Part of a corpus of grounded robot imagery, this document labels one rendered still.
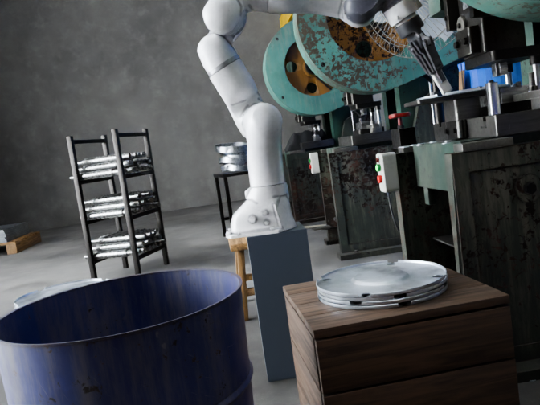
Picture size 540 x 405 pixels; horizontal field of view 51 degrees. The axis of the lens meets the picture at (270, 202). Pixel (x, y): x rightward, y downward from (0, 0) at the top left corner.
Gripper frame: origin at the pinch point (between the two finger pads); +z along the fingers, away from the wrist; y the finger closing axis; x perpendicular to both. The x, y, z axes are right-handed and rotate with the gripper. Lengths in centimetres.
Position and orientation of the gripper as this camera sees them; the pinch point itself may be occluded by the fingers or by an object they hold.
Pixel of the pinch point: (442, 82)
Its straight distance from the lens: 173.8
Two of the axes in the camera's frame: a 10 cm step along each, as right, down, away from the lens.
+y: 1.1, 0.9, -9.9
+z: 5.4, 8.3, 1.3
